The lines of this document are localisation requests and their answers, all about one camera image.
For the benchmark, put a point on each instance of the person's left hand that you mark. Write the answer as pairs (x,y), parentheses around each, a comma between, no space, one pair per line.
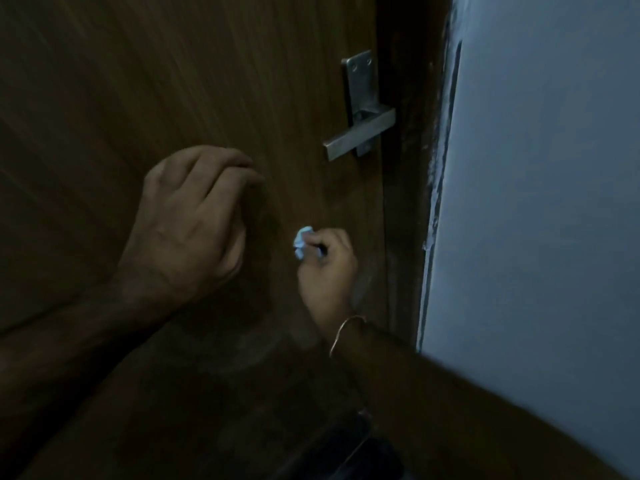
(185,234)

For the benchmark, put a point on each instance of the person's right hand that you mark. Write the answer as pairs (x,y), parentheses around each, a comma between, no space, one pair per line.
(330,279)

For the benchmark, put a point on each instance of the person's left fingers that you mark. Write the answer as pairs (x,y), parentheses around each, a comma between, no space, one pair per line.
(215,169)

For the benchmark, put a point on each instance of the person's right fingers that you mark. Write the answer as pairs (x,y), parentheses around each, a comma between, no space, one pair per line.
(325,242)

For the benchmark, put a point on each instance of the white tissue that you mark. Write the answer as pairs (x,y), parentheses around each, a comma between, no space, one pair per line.
(301,242)

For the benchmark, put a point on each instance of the person's right forearm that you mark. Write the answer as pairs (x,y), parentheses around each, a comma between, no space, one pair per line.
(450,409)

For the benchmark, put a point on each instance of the person's left forearm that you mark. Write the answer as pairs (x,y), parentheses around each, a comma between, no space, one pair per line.
(60,374)

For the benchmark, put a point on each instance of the brown wooden door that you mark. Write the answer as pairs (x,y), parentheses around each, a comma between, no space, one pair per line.
(200,94)

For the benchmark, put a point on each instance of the gold bangle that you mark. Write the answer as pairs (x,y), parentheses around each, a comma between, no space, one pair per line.
(342,332)

